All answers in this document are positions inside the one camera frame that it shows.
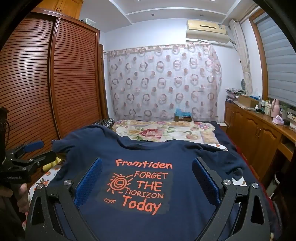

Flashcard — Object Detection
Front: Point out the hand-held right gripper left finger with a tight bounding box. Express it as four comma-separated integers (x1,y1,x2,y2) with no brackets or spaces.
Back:
24,158,103,241

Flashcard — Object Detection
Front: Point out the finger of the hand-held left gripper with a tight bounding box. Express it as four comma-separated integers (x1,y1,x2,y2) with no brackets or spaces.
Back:
11,151,57,173
7,141,45,160

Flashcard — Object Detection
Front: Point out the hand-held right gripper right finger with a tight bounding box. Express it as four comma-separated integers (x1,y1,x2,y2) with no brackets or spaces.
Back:
191,157,271,241

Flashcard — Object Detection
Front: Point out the navy printed t-shirt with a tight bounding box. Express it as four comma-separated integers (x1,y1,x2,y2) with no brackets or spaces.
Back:
47,125,245,241

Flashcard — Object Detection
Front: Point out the person's left hand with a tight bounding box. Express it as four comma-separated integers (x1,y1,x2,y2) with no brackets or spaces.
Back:
0,183,30,214

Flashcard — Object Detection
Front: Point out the yellow plush toy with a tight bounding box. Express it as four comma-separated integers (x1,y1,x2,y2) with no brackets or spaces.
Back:
43,156,63,172

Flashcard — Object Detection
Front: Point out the orange fruit print sheet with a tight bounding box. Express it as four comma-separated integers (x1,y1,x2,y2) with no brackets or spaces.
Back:
28,166,62,209

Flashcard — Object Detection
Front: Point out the navy blanket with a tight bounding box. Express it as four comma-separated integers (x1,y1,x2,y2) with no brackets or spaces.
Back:
213,122,259,186

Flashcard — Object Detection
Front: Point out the floral cream blanket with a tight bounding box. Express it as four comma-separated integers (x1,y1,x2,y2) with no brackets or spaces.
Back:
113,119,220,144

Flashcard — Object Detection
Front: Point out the small cardboard box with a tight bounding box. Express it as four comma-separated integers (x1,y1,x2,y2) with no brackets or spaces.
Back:
174,113,193,122

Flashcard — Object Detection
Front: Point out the long wooden cabinet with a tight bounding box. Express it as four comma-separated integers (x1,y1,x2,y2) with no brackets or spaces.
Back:
224,101,296,186

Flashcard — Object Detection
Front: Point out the grey waste bin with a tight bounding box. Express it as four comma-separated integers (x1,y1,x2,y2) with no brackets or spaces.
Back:
268,173,281,197

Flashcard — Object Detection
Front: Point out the brown louvered wardrobe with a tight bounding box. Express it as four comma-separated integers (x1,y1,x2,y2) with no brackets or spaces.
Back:
0,7,109,186

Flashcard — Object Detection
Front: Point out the blue plastic bag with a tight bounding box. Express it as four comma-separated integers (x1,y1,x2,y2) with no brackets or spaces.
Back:
175,108,192,117

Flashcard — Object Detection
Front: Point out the stack of folded cloths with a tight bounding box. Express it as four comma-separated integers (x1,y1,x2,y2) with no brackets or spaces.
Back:
225,88,242,102

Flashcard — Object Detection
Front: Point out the open cardboard box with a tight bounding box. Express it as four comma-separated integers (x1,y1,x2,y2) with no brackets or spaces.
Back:
238,95,259,108

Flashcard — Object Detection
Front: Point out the pink bottle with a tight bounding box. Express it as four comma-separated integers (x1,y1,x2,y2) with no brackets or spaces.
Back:
271,98,280,117

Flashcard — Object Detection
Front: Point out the sheer circle print curtain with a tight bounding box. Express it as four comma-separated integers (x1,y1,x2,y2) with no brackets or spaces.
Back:
107,43,223,122

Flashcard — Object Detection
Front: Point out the tied beige window curtain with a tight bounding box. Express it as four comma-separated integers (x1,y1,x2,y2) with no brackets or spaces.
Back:
229,20,253,96

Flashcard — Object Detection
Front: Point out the grey striped window blind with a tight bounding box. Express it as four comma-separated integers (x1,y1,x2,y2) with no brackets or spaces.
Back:
253,9,296,109

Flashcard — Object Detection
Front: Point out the light wooden overhead cabinet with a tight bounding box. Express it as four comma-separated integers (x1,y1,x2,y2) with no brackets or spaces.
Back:
30,0,82,20

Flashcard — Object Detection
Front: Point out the beige wall air conditioner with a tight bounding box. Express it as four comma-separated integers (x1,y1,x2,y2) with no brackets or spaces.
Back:
186,20,235,44

